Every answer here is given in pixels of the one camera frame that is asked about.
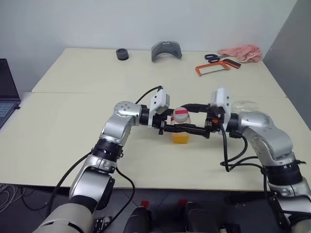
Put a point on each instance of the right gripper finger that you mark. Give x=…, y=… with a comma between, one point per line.
x=196, y=107
x=198, y=131

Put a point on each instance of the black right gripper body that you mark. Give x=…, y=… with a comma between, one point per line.
x=212, y=126

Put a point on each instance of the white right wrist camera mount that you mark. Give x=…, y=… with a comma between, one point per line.
x=223, y=99

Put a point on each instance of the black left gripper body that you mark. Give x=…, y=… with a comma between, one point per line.
x=160, y=122

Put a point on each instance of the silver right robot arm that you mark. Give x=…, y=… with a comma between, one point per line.
x=257, y=121

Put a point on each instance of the dark laptop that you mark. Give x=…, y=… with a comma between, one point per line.
x=7, y=80

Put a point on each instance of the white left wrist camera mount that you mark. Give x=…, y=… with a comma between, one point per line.
x=158, y=100

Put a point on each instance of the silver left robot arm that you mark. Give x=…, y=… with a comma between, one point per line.
x=124, y=109

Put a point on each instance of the pink towel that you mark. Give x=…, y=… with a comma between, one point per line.
x=245, y=52

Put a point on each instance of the clear wine glass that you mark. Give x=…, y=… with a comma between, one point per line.
x=245, y=105

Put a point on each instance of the dark rounded shape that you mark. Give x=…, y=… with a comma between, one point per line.
x=201, y=217
x=139, y=219

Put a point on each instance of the orange hacksaw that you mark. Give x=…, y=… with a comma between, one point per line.
x=232, y=63

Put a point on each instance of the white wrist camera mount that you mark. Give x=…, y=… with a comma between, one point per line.
x=158, y=100
x=223, y=99

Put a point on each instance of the clear bottle with orange drink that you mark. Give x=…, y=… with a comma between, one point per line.
x=181, y=116

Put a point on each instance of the grey curved plastic piece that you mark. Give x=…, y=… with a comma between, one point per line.
x=167, y=48

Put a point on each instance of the red floor marker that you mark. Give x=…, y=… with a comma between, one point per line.
x=145, y=203
x=182, y=202

